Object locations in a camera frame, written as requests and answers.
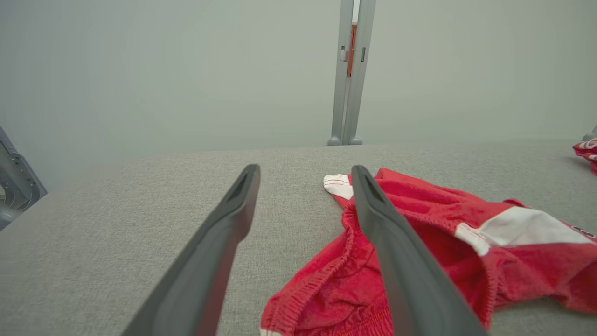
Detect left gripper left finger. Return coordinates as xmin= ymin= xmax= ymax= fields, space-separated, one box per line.
xmin=120 ymin=163 xmax=261 ymax=336

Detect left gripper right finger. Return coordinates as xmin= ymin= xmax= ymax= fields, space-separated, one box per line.
xmin=351 ymin=165 xmax=488 ymax=336

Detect red and white shorts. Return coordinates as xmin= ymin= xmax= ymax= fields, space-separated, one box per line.
xmin=260 ymin=168 xmax=597 ymax=336

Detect red white striped garment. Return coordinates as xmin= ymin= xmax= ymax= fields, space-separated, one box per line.
xmin=573 ymin=138 xmax=597 ymax=176

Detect narrow orange strip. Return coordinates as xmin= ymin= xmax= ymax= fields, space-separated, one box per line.
xmin=347 ymin=22 xmax=358 ymax=78

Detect grey metal partition post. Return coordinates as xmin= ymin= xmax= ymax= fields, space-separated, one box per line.
xmin=326 ymin=0 xmax=377 ymax=146

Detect grey metal bracket at left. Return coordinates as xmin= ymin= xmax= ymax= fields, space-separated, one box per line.
xmin=0 ymin=126 xmax=48 ymax=231

